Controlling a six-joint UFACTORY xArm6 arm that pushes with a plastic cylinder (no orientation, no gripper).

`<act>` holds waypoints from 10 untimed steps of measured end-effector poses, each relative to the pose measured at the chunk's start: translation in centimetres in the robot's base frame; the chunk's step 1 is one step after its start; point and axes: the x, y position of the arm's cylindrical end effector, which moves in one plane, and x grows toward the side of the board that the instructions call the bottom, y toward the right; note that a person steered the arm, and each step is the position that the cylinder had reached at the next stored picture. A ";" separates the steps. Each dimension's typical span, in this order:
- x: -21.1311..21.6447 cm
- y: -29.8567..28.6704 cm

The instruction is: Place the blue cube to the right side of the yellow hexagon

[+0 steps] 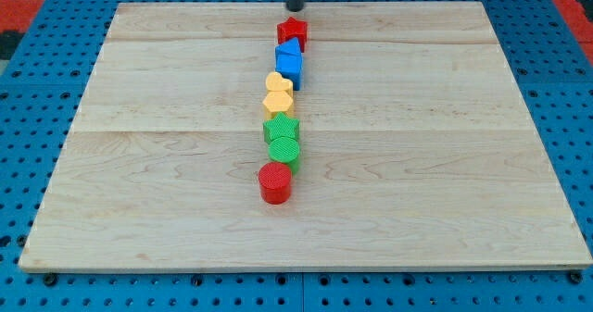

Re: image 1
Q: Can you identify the yellow hexagon block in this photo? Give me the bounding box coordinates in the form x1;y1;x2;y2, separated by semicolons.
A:
262;92;295;120

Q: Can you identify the blue cube block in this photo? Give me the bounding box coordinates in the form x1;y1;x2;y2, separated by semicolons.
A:
275;55;303;91

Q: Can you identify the green cylinder block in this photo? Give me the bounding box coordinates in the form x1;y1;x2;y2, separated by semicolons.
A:
268;137;300;174

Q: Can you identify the green star block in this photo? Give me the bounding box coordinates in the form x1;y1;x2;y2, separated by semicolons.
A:
262;113;300;144

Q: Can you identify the red cylinder block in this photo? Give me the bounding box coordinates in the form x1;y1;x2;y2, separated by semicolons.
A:
258;162;292;205

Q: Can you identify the yellow heart block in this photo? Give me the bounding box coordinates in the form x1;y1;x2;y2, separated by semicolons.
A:
265;71;293;97

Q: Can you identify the blue triangle block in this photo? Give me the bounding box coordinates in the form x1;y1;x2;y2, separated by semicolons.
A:
274;38;302;58

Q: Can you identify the red star block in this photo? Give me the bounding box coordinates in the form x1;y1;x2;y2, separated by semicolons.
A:
276;17;309;53

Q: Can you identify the light wooden board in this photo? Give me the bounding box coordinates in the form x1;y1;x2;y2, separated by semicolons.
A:
19;2;592;273

